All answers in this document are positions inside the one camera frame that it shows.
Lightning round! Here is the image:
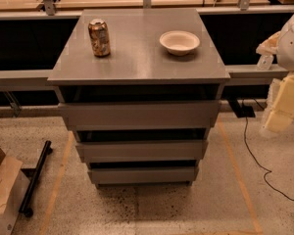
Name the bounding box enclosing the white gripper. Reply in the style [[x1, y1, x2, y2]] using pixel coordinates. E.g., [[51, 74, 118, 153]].
[[260, 72, 294, 137]]

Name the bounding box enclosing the grey top drawer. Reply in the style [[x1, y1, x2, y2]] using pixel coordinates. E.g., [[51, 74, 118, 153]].
[[59, 100, 220, 130]]

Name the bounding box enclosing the cardboard box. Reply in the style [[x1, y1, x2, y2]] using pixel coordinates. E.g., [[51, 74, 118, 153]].
[[0, 148, 29, 235]]

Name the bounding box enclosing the black floor bracket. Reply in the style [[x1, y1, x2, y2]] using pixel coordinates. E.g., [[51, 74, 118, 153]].
[[227, 99, 256, 118]]

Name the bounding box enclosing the grey drawer cabinet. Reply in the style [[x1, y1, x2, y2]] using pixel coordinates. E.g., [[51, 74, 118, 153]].
[[48, 9, 229, 186]]

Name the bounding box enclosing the grey drawer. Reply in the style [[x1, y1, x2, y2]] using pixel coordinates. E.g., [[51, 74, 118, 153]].
[[76, 140, 208, 163], [88, 166, 199, 185], [59, 100, 220, 130]]

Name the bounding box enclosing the black floor cable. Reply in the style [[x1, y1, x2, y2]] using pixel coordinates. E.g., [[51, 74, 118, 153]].
[[241, 98, 294, 206]]

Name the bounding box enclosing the black metal bar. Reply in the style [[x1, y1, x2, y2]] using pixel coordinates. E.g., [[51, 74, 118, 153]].
[[19, 140, 53, 218]]

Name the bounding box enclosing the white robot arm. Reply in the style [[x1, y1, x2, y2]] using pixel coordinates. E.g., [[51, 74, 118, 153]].
[[256, 14, 294, 137]]

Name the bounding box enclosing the clear sanitizer bottle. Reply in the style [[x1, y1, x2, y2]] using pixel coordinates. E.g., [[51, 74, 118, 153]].
[[257, 54, 274, 71]]

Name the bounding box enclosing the grey bottom drawer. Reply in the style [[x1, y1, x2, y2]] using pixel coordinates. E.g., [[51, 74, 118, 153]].
[[88, 166, 199, 185]]

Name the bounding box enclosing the grey metal rail frame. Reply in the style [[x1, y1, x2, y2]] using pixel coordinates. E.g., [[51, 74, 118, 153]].
[[0, 0, 294, 118]]

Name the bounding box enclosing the crumpled soda can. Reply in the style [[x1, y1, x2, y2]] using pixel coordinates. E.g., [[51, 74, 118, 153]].
[[88, 19, 111, 57]]

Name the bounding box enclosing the white paper bowl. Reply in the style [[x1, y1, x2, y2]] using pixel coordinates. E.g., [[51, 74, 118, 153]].
[[159, 30, 200, 56]]

